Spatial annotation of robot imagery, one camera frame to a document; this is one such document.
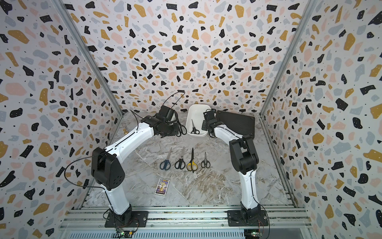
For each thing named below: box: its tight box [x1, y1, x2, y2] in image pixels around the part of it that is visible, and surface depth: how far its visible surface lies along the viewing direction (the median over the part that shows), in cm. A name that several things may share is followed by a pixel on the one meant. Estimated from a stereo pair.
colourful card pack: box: [154, 177, 170, 196], surface depth 85 cm
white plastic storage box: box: [186, 104, 212, 137], surface depth 111 cm
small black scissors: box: [200, 151, 211, 169], surface depth 97 cm
